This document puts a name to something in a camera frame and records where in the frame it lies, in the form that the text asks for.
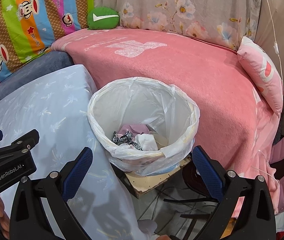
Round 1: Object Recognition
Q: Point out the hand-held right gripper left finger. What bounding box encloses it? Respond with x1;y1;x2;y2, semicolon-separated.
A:
9;147;94;240

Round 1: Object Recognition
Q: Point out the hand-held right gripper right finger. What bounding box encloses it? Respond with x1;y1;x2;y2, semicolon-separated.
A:
192;145;277;240

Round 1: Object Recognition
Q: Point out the leopard print hair ribbon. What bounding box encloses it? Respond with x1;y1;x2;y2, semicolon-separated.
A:
111;130;142;152

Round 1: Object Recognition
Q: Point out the pink white cloth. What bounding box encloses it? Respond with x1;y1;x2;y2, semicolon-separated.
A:
134;134;158;152

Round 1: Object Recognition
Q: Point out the white lined trash bin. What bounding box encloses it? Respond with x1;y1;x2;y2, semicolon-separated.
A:
87;76;200;177

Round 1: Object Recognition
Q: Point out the person's left hand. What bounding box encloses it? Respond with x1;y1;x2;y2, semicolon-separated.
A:
0;194;10;233

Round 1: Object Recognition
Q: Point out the light blue palm-print tablecloth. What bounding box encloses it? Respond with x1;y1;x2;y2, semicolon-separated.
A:
0;64;157;240

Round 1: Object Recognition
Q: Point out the wooden board stool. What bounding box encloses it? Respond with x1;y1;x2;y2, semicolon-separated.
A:
124;155;191;199

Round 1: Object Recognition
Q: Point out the blue-grey seat cushion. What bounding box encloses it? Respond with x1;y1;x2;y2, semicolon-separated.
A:
0;51;74;110

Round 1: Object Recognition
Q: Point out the pink blanket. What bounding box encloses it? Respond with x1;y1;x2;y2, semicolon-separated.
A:
51;26;282;218

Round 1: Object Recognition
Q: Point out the pink pillow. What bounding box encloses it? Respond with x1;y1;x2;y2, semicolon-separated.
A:
237;36;284;118

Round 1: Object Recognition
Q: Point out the striped cartoon monkey quilt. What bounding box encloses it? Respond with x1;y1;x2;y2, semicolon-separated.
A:
0;0;95;110

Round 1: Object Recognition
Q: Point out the green round cushion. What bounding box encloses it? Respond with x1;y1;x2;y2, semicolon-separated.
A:
87;6;120;30

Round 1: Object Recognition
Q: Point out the grey floral blanket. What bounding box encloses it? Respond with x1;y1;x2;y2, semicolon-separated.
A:
92;0;261;53

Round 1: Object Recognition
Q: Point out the black metal stool frame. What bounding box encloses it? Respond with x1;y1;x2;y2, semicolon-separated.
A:
163;162;222;222

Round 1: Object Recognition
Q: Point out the white cable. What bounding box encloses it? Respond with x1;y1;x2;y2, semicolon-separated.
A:
258;0;283;80
251;149;280;188

